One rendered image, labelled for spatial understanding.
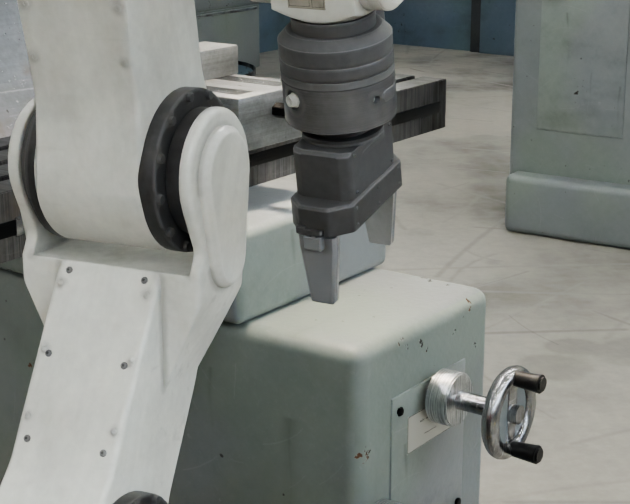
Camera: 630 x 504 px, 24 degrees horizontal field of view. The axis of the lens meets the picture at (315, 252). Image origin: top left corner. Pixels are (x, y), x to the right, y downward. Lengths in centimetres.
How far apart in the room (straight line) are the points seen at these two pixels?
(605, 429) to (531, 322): 76
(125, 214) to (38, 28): 17
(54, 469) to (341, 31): 45
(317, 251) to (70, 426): 27
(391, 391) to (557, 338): 218
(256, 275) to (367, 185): 67
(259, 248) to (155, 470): 55
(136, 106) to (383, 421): 71
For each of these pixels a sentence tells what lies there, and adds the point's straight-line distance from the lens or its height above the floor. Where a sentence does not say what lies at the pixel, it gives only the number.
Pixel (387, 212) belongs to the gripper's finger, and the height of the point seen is 98.
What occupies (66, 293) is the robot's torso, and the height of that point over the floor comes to 90.
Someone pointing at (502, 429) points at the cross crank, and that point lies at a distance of 180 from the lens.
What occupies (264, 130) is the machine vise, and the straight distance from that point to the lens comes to 184.
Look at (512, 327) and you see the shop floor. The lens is 401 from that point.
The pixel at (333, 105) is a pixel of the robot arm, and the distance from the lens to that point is 109.
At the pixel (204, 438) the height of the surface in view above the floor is 54.
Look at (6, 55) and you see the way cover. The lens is 223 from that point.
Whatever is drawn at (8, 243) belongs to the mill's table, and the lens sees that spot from 166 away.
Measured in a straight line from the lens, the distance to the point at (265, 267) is 181.
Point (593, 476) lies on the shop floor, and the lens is 313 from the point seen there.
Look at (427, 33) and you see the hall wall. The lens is 938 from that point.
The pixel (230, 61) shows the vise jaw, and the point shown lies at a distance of 197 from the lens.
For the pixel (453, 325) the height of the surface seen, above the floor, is 68.
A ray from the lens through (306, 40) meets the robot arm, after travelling 109.
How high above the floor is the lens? 128
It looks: 16 degrees down
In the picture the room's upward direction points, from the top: straight up
